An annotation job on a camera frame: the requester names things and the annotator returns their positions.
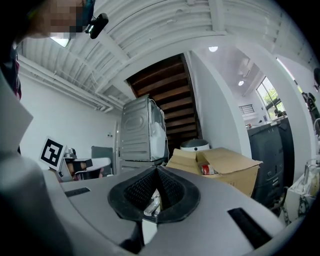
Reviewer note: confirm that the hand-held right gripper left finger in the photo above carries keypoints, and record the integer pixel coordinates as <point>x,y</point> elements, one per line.
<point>95,197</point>

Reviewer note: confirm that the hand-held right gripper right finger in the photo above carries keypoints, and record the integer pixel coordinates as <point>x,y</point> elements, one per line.
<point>215,200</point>

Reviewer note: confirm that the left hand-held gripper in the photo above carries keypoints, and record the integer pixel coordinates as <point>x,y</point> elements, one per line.
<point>52,153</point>

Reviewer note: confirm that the person's left hand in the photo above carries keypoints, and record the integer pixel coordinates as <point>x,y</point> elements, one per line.
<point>78,176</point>

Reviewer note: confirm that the grey chair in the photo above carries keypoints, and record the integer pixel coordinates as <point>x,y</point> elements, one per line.
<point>101,152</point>

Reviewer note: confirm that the white door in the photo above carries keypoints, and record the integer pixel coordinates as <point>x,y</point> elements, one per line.
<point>117,150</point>

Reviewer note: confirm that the red can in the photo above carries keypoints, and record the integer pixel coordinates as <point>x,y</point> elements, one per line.
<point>208,169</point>

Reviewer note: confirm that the open cardboard box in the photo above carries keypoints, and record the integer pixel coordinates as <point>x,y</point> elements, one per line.
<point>232,172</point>

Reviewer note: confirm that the grey metal washing machine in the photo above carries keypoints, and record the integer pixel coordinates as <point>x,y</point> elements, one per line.
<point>137,130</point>

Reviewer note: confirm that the white round appliance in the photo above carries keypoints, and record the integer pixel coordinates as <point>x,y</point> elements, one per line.
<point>195,145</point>

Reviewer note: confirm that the white table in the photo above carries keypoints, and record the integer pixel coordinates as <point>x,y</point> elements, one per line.
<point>150,232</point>

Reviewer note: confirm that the black cabinet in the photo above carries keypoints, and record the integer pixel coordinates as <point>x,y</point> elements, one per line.
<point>270,160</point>

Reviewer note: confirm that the marble patterned storage box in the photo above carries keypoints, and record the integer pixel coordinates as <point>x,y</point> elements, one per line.
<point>300,200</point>

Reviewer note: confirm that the black balcony railing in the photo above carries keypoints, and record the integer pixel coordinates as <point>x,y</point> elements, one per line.
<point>246,110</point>

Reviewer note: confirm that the brown wooden staircase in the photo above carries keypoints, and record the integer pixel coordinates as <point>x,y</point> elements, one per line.
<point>172,100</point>

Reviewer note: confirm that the large window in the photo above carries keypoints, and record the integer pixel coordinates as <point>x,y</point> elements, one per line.
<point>271,97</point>

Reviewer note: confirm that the round ceiling lamp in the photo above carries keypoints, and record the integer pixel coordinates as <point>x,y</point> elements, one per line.
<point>241,83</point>
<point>213,49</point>

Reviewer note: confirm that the person's dark shirt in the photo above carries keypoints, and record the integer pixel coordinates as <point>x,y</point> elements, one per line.
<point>11,75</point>

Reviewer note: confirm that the long ceiling light fixture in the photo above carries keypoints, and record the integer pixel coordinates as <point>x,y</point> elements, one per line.
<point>61,42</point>

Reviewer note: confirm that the person's head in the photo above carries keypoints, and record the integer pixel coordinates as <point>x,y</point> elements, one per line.
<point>57,17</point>

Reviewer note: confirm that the black head-mounted camera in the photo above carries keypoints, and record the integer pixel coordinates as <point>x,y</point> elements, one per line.
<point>98,25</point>

